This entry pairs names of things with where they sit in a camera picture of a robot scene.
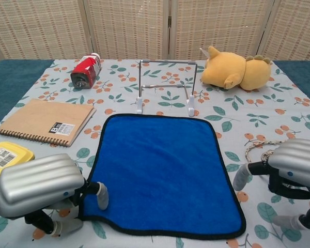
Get brown spiral notebook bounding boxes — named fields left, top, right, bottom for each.
left=0, top=98, right=97, bottom=148

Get metal wire rack, white feet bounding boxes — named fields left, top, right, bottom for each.
left=135, top=58, right=199, bottom=117

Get yellow plush animal toy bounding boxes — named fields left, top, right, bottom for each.
left=200, top=45, right=272, bottom=91

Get coiled speckled beige rope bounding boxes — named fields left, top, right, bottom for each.
left=244, top=139, right=292, bottom=164

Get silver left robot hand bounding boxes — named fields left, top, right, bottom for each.
left=0, top=153, right=109, bottom=237

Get green container with yellow lid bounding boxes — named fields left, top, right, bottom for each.
left=0, top=141, right=36, bottom=183

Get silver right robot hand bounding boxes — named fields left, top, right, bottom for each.
left=234, top=138, right=310, bottom=230

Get blue microfiber cloth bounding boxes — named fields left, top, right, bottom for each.
left=79, top=113, right=247, bottom=239

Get red drink bottle, white cap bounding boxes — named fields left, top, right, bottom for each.
left=70, top=52, right=103, bottom=90

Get teal table cover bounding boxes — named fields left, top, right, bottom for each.
left=0, top=59, right=310, bottom=132

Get tablecloth with fruit leaf print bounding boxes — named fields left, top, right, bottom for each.
left=0, top=58, right=310, bottom=248

